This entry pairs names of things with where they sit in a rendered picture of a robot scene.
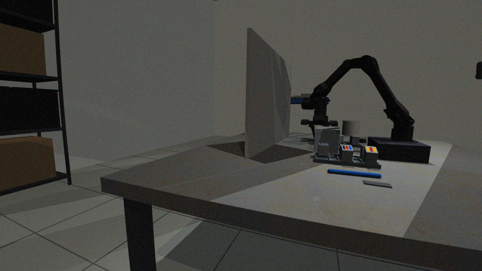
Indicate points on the blue rod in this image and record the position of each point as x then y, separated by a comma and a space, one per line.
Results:
354, 173

